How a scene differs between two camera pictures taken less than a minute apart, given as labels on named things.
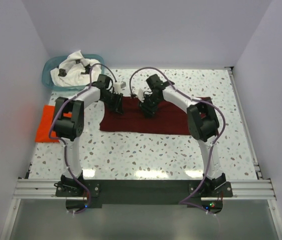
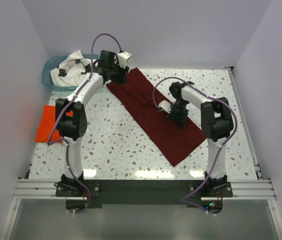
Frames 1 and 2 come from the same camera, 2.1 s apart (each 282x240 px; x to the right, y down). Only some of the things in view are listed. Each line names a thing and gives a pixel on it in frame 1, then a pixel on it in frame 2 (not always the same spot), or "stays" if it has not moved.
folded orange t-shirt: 43,129 stays
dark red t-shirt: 172,118 -> 139,98
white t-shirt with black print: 74,71 stays
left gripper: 114,100 -> 120,75
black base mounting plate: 203,193 stays
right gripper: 148,103 -> 177,115
